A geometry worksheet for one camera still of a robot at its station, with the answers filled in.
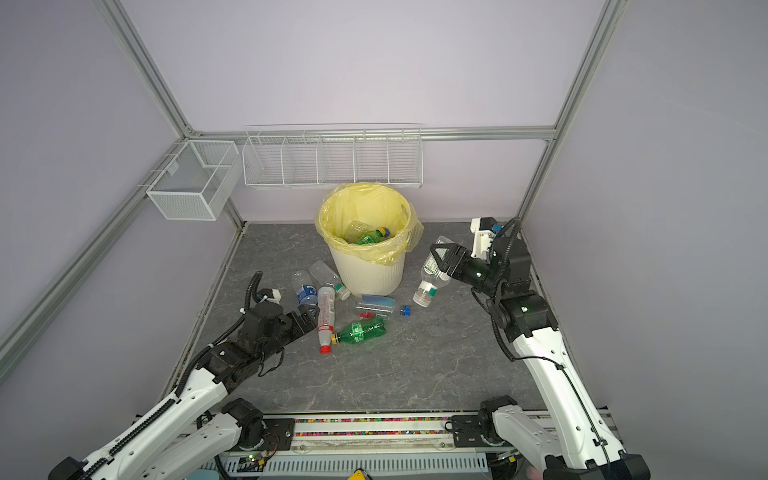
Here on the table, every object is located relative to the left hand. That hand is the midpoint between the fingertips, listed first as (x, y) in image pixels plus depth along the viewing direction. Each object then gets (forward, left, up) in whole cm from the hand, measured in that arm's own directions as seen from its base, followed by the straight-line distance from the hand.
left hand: (309, 319), depth 79 cm
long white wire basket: (+51, 0, +16) cm, 53 cm away
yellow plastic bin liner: (+35, -20, +8) cm, 41 cm away
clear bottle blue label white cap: (+13, +4, -9) cm, 16 cm away
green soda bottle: (+29, -18, 0) cm, 34 cm away
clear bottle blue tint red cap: (+9, -16, -11) cm, 22 cm away
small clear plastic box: (-1, -32, +19) cm, 37 cm away
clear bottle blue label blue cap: (+30, -12, +2) cm, 32 cm away
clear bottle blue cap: (+6, -27, -11) cm, 30 cm away
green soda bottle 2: (0, -13, -9) cm, 15 cm away
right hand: (+5, -33, +20) cm, 39 cm away
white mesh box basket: (+50, +42, +10) cm, 66 cm away
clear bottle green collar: (+21, -1, -11) cm, 23 cm away
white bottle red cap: (+6, -3, -8) cm, 10 cm away
